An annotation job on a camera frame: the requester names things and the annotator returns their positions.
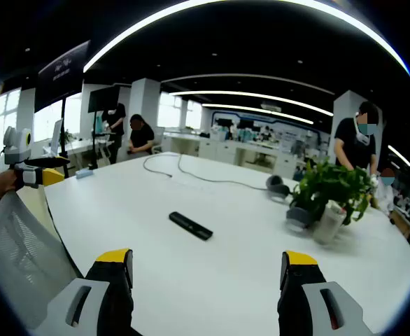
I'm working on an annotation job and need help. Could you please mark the dark hanging banner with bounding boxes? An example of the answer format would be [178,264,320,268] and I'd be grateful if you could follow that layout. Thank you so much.
[34,39,92,113]

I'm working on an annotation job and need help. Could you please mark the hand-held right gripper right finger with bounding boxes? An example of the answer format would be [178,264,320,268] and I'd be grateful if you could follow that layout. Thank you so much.
[277,250,374,336]

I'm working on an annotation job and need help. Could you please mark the green potted plant white pot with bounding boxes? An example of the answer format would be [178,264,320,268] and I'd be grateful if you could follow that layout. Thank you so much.
[290,157,374,246]

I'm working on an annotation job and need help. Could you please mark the curved ceiling light strip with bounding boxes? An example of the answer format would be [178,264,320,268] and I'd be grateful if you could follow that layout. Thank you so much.
[83,0,410,78]

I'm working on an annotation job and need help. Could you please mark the white monitor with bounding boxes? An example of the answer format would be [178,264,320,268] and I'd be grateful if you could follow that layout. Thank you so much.
[50,118,65,158]

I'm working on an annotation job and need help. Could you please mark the grey round device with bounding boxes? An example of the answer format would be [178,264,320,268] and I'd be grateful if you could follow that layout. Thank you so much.
[285,205,315,232]

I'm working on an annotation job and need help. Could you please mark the white mesh basket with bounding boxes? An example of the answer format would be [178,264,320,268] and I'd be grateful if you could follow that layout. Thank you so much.
[0,190,84,330]

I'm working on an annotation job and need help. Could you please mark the grey cable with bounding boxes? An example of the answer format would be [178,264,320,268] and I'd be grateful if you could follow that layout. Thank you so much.
[143,152,272,192]

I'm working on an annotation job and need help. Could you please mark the black stand pole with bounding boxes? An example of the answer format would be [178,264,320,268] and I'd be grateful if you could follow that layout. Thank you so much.
[59,97,69,179]

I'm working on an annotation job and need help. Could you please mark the grey headphones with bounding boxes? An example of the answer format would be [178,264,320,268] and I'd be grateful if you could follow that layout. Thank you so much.
[265,174,292,204]

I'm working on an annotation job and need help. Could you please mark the black remote control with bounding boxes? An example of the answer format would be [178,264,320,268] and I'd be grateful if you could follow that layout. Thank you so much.
[169,211,214,241]

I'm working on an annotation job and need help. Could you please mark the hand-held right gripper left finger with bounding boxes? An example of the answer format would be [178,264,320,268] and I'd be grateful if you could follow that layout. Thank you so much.
[31,248,139,336]

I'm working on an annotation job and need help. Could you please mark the white ceiling light strip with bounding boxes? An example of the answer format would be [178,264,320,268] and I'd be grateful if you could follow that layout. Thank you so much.
[201,102,315,125]
[169,90,334,117]

